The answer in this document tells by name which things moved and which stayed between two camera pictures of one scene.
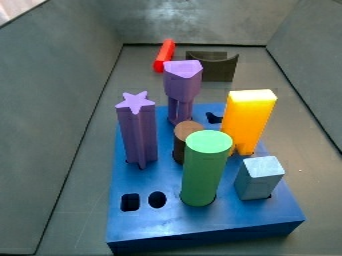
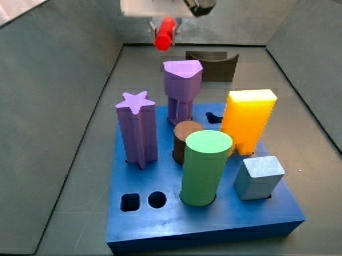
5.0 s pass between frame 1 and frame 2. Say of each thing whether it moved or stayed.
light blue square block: stayed
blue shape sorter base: stayed
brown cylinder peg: stayed
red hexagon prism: moved
